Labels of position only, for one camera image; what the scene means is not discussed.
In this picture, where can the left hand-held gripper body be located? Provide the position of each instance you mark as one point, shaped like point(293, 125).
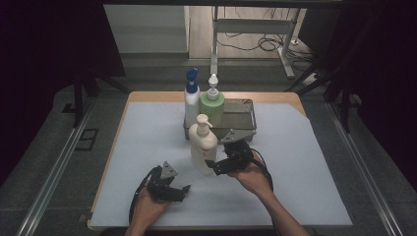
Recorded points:
point(160, 187)

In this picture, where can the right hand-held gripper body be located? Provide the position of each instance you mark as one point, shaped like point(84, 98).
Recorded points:
point(239, 155)

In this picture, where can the cream pump bottle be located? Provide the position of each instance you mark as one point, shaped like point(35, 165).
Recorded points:
point(203, 147)

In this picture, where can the grey metal basket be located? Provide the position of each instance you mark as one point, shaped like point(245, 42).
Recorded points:
point(239, 118)

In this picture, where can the green pump bottle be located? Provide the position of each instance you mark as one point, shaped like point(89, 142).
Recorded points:
point(212, 108)

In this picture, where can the person's right hand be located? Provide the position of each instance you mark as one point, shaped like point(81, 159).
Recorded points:
point(255, 178)

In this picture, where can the person's left hand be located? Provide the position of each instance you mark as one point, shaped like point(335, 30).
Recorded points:
point(146, 211)

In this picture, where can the light blue table mat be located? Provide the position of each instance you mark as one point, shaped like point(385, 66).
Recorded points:
point(295, 180)

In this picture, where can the white spray bottle blue top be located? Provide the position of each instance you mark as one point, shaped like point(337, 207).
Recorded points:
point(191, 105)

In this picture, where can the white power strip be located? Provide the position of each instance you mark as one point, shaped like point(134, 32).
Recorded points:
point(311, 79)

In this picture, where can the black stand legs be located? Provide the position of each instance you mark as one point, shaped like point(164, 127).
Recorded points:
point(78, 98)
point(344, 105)

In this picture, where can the white board panel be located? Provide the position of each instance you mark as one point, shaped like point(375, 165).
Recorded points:
point(147, 29)

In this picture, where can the dark curtain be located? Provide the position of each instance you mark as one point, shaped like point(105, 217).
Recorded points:
point(380, 65)
point(42, 65)

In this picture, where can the aluminium floor rail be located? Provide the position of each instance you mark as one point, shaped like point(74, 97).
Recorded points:
point(52, 173)
point(364, 164)

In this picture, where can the white metal stand frame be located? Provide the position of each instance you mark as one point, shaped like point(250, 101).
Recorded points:
point(254, 25)

